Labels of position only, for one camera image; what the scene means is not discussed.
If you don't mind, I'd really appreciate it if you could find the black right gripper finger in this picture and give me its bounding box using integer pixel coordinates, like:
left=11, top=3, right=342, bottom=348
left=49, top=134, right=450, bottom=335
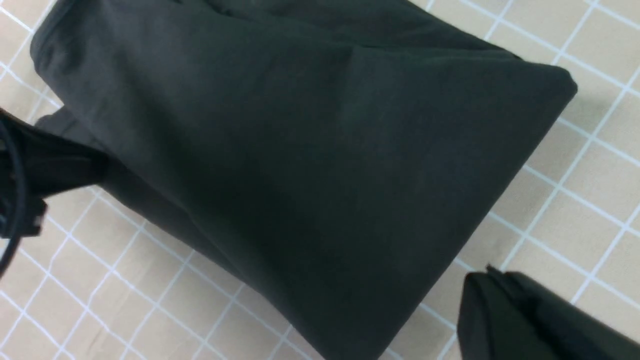
left=457, top=266, right=640, bottom=360

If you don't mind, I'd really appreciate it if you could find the beige checkered tablecloth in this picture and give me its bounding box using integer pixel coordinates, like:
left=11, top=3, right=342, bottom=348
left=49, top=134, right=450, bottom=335
left=0, top=0, right=640, bottom=360

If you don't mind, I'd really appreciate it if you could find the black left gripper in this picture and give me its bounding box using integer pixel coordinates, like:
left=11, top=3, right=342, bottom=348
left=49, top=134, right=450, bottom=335
left=1, top=109, right=109, bottom=239

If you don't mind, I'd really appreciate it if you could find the dark gray long-sleeve top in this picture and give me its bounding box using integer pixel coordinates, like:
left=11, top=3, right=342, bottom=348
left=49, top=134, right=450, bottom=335
left=30, top=0, right=578, bottom=360

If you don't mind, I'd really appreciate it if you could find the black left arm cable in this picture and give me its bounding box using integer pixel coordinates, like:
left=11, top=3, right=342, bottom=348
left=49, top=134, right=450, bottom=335
left=0, top=117, right=28, bottom=276

